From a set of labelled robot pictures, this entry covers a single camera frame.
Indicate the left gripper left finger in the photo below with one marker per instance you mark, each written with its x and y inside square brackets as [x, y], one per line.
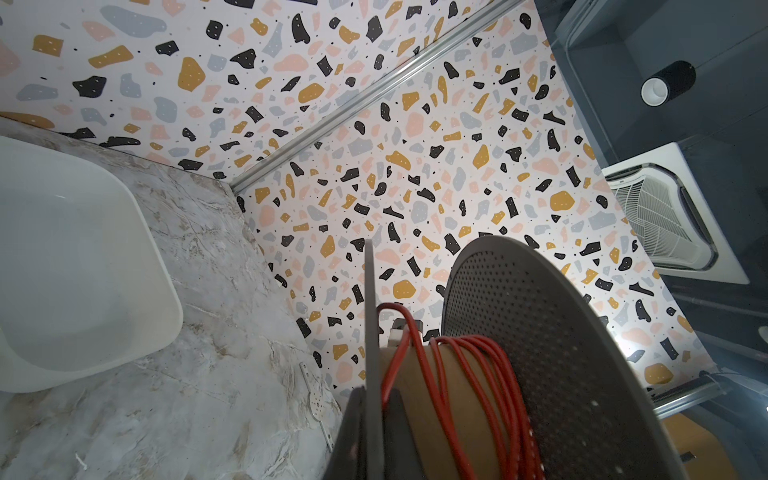
[344, 461]

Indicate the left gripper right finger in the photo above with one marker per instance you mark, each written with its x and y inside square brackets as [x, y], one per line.
[401, 457]

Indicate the black cable spool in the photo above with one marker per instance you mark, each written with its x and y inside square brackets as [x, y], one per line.
[522, 380]

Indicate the white plastic bin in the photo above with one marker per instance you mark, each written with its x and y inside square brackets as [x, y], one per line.
[83, 286]

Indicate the white ceiling air vent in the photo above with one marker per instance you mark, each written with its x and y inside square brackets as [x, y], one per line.
[668, 212]

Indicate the black ceiling spotlight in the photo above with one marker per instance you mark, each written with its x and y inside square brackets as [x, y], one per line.
[669, 83]

